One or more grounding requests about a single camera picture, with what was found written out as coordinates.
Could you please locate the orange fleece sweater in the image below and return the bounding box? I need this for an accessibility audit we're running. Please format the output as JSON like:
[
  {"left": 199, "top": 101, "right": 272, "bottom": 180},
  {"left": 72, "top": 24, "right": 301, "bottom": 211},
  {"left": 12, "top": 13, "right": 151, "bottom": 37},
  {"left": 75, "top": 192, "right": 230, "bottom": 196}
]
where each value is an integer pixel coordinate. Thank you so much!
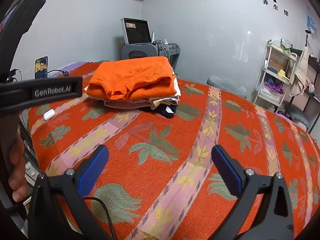
[{"left": 86, "top": 56, "right": 176, "bottom": 102}]

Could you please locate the pile of light folded clothes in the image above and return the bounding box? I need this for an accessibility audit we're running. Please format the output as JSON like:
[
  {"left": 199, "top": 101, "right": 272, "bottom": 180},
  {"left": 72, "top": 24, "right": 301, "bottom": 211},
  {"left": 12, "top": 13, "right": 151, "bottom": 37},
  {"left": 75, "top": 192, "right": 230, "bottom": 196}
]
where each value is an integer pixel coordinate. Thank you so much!
[{"left": 83, "top": 72, "right": 182, "bottom": 119}]

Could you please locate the person's left hand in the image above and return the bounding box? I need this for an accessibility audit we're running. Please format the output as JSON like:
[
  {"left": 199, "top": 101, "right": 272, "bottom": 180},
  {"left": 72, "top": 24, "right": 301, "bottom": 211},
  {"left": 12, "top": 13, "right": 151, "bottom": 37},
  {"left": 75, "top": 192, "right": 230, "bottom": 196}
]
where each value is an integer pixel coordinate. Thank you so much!
[{"left": 8, "top": 133, "right": 28, "bottom": 202}]

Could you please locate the white earbuds case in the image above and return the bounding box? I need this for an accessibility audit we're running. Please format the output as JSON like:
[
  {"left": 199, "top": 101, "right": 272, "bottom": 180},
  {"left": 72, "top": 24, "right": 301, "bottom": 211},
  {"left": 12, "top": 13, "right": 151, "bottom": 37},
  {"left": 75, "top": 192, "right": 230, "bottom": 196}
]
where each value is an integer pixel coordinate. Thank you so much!
[{"left": 43, "top": 109, "right": 56, "bottom": 121}]

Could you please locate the smartphone on stand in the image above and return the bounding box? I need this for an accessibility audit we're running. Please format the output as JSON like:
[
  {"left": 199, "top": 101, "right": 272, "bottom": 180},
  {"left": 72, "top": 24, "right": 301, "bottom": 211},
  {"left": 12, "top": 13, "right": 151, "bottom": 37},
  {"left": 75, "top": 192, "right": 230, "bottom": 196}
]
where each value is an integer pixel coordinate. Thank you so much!
[{"left": 35, "top": 56, "right": 48, "bottom": 79}]

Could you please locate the red floral bed blanket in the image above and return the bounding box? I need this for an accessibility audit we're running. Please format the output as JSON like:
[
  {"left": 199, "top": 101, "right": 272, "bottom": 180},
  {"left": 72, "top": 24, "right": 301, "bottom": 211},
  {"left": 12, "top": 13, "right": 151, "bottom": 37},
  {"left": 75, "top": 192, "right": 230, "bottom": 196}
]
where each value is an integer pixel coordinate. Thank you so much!
[{"left": 27, "top": 61, "right": 320, "bottom": 240}]

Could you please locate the beige hanging towel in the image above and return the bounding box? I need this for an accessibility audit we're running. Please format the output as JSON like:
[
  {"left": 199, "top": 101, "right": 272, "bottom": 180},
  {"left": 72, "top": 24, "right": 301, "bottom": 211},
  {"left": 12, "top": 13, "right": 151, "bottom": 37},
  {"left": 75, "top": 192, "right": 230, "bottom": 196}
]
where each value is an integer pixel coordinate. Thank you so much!
[{"left": 289, "top": 46, "right": 311, "bottom": 97}]

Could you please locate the grey therapy machine cart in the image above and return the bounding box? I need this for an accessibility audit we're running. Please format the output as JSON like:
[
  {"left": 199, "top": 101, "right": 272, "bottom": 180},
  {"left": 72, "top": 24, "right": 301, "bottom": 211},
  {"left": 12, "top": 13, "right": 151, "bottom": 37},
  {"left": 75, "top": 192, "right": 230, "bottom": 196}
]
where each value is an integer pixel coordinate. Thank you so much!
[{"left": 121, "top": 40, "right": 181, "bottom": 70}]

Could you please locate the white storage rack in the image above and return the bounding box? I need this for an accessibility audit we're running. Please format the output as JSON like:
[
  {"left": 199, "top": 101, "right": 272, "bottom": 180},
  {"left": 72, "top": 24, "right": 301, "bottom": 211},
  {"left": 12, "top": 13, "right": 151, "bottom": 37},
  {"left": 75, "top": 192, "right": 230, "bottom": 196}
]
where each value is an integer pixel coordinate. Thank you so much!
[{"left": 251, "top": 40, "right": 297, "bottom": 113}]

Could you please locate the grey round cushion stool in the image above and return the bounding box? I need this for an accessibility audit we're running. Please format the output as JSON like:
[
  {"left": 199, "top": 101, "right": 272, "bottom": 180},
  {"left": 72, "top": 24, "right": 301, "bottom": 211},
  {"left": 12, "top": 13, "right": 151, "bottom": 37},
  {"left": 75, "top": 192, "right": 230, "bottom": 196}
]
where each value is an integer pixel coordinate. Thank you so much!
[{"left": 207, "top": 75, "right": 248, "bottom": 99}]

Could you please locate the black cable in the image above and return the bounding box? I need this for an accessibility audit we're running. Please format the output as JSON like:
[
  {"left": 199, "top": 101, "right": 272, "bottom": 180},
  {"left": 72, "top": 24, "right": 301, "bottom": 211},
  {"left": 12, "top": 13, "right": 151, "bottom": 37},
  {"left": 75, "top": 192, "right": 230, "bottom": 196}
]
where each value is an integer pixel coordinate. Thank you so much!
[{"left": 82, "top": 196, "right": 118, "bottom": 240}]

